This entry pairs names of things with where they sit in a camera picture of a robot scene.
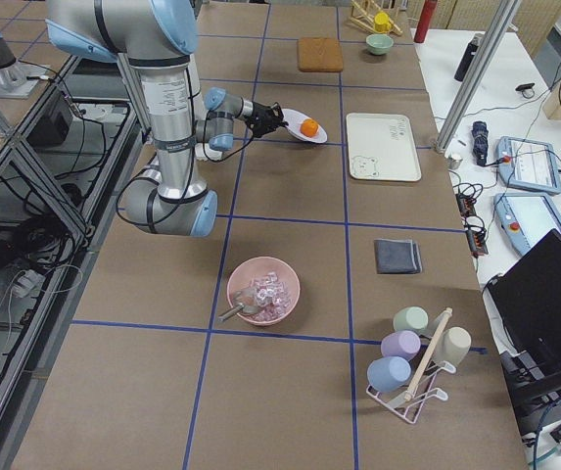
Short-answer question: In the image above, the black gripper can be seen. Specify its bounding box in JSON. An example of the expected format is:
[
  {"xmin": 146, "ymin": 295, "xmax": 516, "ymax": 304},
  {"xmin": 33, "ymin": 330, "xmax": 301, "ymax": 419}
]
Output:
[{"xmin": 249, "ymin": 102, "xmax": 288, "ymax": 137}]

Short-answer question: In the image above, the white ribbed plate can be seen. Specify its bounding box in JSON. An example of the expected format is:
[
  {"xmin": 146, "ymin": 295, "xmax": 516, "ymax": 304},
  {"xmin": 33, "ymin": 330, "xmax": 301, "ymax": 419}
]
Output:
[{"xmin": 282, "ymin": 108, "xmax": 328, "ymax": 144}]

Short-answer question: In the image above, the orange fruit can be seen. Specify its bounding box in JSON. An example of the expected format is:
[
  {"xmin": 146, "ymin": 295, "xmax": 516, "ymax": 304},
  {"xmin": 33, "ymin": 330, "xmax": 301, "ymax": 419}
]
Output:
[{"xmin": 300, "ymin": 118, "xmax": 319, "ymax": 138}]

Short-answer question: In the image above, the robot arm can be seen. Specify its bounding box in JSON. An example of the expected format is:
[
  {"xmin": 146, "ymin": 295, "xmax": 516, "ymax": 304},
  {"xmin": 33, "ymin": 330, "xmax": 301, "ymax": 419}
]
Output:
[{"xmin": 46, "ymin": 1, "xmax": 287, "ymax": 237}]

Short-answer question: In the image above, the cream bear tray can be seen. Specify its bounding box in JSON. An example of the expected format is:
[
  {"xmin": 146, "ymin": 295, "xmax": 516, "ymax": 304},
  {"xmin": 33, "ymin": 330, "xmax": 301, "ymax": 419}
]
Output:
[{"xmin": 346, "ymin": 113, "xmax": 422, "ymax": 182}]

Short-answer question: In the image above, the wooden cutting board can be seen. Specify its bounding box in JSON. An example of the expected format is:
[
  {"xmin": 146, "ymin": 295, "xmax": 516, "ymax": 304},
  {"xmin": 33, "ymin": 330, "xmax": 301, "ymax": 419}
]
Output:
[{"xmin": 297, "ymin": 37, "xmax": 344, "ymax": 72}]

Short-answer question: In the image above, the green bowl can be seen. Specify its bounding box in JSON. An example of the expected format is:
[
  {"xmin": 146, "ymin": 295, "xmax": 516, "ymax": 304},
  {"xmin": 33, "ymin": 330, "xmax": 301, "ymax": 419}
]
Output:
[{"xmin": 365, "ymin": 33, "xmax": 395, "ymax": 56}]

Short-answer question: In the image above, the yellow mug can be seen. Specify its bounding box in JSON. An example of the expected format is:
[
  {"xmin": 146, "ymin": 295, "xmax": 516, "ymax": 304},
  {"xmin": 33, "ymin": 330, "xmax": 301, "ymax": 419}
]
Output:
[{"xmin": 373, "ymin": 12, "xmax": 394, "ymax": 34}]

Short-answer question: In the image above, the wooden mug rack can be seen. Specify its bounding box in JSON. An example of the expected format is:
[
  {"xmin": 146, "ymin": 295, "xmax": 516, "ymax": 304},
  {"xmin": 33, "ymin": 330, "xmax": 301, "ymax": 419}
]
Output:
[{"xmin": 349, "ymin": 0, "xmax": 403, "ymax": 36}]

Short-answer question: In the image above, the pink bowl with ice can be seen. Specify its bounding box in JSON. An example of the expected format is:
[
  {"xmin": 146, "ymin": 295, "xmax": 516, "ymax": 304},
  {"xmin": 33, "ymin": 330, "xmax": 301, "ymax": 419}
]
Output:
[{"xmin": 226, "ymin": 257, "xmax": 301, "ymax": 326}]

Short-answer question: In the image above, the grey folded cloth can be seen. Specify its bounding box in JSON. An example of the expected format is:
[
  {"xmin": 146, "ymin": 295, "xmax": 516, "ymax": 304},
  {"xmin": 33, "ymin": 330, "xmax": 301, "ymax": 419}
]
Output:
[{"xmin": 374, "ymin": 239, "xmax": 423, "ymax": 274}]

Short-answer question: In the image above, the red bottle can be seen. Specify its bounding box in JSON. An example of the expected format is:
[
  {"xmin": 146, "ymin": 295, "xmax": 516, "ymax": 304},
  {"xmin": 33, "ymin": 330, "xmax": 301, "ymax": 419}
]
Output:
[{"xmin": 413, "ymin": 0, "xmax": 438, "ymax": 44}]

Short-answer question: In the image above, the metal ice scoop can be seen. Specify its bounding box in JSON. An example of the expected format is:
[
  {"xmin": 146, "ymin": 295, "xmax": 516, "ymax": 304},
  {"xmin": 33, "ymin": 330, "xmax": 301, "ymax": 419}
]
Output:
[{"xmin": 218, "ymin": 287, "xmax": 261, "ymax": 322}]

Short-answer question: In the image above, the folded dark blue umbrella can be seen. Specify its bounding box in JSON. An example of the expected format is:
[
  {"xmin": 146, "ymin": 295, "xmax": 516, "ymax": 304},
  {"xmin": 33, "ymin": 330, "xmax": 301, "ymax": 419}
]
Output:
[{"xmin": 472, "ymin": 120, "xmax": 489, "ymax": 166}]

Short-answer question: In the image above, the black bottle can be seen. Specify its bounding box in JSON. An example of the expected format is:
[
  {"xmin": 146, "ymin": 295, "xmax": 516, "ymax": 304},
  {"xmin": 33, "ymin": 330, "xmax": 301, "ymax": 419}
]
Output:
[{"xmin": 454, "ymin": 33, "xmax": 484, "ymax": 82}]

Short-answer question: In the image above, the black power strip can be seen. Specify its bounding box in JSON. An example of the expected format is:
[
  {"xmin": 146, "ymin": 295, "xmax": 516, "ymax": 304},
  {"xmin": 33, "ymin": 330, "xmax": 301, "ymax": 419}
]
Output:
[{"xmin": 456, "ymin": 193, "xmax": 489, "ymax": 259}]

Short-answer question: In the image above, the green cup on rack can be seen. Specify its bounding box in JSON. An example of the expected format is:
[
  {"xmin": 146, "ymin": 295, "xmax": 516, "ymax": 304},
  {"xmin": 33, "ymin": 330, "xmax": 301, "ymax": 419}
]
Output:
[{"xmin": 393, "ymin": 305, "xmax": 429, "ymax": 335}]

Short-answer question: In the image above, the far teach pendant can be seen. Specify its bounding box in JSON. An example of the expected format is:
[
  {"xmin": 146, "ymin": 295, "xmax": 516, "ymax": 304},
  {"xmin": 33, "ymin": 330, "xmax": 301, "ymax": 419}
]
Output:
[{"xmin": 495, "ymin": 136, "xmax": 561, "ymax": 195}]

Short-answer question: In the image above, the teach pendant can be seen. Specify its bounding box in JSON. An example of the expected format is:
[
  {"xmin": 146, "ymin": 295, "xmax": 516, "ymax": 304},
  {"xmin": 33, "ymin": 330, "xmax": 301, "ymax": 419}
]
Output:
[
  {"xmin": 493, "ymin": 192, "xmax": 561, "ymax": 256},
  {"xmin": 495, "ymin": 136, "xmax": 561, "ymax": 195}
]

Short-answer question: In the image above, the purple cup on rack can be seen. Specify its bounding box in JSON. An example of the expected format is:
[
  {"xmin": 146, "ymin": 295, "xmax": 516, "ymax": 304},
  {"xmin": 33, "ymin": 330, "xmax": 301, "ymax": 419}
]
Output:
[{"xmin": 380, "ymin": 330, "xmax": 421, "ymax": 361}]

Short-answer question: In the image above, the near teach pendant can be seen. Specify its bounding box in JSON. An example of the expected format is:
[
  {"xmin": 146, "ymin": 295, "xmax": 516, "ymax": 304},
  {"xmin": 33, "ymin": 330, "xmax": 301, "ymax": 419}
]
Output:
[{"xmin": 493, "ymin": 192, "xmax": 561, "ymax": 256}]

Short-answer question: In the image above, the blue cup on rack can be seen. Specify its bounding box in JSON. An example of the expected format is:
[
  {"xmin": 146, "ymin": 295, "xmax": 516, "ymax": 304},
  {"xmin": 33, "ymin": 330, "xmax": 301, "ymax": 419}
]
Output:
[{"xmin": 367, "ymin": 356, "xmax": 411, "ymax": 393}]

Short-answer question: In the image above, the beige cup on rack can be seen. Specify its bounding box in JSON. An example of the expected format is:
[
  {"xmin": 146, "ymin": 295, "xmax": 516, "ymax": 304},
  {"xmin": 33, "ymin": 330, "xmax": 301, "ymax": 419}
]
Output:
[{"xmin": 432, "ymin": 327, "xmax": 472, "ymax": 367}]

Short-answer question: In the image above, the white cup rack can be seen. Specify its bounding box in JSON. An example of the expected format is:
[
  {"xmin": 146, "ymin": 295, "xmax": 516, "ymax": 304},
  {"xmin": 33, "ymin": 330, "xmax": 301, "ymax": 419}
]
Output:
[{"xmin": 365, "ymin": 312, "xmax": 460, "ymax": 425}]

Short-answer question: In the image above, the black laptop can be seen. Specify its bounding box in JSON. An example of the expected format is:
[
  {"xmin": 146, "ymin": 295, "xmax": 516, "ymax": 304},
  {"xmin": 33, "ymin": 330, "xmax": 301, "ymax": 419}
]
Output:
[{"xmin": 489, "ymin": 229, "xmax": 561, "ymax": 366}]

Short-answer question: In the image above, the aluminium frame post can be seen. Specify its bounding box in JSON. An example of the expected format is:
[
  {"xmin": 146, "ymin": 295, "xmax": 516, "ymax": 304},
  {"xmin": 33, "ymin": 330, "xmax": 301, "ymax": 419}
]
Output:
[{"xmin": 434, "ymin": 0, "xmax": 522, "ymax": 154}]

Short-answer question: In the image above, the wooden rack handle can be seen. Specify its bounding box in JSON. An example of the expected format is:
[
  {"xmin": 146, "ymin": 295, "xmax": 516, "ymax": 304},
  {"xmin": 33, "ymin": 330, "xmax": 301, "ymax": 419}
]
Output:
[{"xmin": 403, "ymin": 307, "xmax": 452, "ymax": 402}]

